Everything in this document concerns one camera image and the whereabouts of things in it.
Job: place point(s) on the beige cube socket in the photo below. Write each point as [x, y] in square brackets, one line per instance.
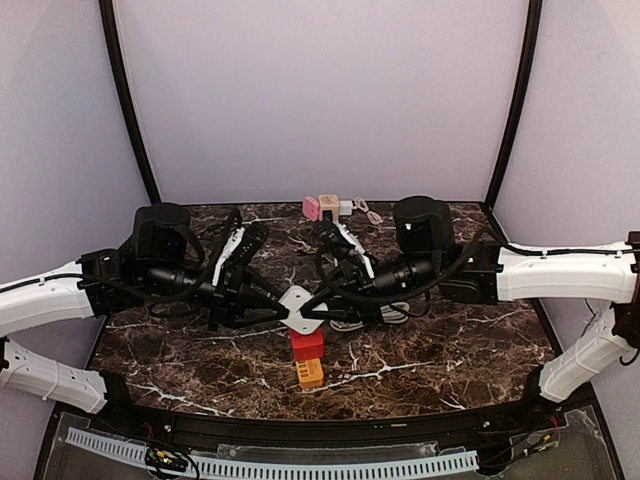
[329, 205]

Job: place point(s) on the orange power strip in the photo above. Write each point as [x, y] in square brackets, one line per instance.
[310, 373]

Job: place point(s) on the white slotted cable duct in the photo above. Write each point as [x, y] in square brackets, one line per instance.
[241, 462]

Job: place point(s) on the white usb charger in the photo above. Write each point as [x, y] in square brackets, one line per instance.
[346, 207]

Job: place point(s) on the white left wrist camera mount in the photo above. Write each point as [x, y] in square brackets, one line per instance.
[230, 246]

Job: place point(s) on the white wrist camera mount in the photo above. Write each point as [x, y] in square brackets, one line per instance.
[230, 246]
[360, 251]

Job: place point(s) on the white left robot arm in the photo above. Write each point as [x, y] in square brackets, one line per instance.
[162, 262]

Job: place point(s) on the pink plug adapter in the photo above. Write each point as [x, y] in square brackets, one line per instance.
[311, 208]

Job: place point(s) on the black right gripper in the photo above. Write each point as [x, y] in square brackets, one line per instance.
[356, 288]

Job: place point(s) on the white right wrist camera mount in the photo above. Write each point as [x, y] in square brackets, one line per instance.
[360, 251]

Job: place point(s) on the red cube socket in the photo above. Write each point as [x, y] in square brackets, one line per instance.
[307, 347]

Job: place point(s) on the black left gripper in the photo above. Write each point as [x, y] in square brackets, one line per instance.
[223, 296]

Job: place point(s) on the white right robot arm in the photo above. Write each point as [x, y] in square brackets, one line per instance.
[485, 271]

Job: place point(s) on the white adapter plug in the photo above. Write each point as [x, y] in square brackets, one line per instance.
[302, 318]

